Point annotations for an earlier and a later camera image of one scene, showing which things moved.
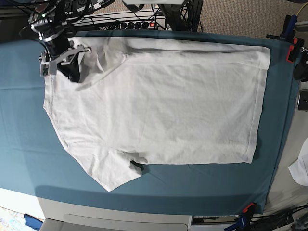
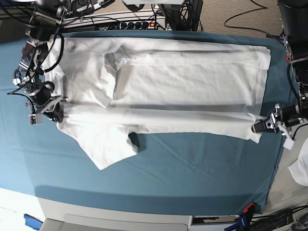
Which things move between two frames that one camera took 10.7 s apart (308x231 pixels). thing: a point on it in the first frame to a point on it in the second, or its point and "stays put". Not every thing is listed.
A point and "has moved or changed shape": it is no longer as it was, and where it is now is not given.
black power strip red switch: [138, 25] stays put
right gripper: [71, 69] to [56, 113]
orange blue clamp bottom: [243, 221] stays put
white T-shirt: [163, 100] has moved or changed shape
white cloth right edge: [299, 169] stays put
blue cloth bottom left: [32, 222] stays put
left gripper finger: [301, 69] to [258, 127]
